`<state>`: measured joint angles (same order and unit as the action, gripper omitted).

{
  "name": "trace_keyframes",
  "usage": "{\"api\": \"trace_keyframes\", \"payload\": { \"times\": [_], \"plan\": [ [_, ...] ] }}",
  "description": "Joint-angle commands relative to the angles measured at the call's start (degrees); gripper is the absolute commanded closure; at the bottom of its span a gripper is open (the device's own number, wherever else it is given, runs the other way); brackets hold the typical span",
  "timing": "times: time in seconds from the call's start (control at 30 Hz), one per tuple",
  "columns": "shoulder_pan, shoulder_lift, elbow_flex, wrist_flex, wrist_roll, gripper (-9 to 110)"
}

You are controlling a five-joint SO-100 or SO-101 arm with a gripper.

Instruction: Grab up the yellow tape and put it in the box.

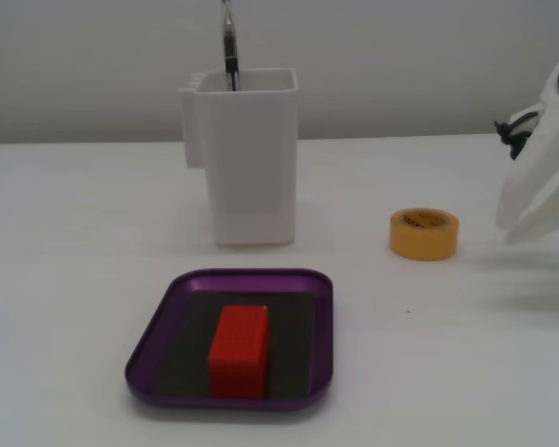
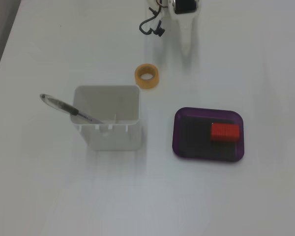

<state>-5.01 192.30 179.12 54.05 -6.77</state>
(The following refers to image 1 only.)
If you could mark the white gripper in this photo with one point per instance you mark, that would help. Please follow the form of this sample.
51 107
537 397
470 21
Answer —
542 186

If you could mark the red ribbed block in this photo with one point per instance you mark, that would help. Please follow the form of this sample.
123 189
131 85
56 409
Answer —
237 354

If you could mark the purple metal tray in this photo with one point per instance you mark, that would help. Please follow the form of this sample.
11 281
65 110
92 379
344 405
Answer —
323 335

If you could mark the black silver pen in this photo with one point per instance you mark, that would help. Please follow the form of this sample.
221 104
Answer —
229 46

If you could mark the yellow tape roll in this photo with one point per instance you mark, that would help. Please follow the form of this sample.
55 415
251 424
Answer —
421 242

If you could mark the white plastic pen holder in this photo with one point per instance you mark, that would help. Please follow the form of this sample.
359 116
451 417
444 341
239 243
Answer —
251 163

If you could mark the black tray mat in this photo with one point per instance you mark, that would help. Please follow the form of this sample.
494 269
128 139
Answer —
289 349

